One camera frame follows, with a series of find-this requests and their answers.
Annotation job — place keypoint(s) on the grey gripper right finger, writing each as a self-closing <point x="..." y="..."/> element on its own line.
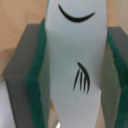
<point x="114" y="98"/>

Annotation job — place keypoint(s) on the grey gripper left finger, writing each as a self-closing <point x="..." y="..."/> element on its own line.
<point x="27" y="79"/>

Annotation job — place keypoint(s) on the round wooden plate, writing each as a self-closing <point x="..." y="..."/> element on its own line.
<point x="16" y="14"/>

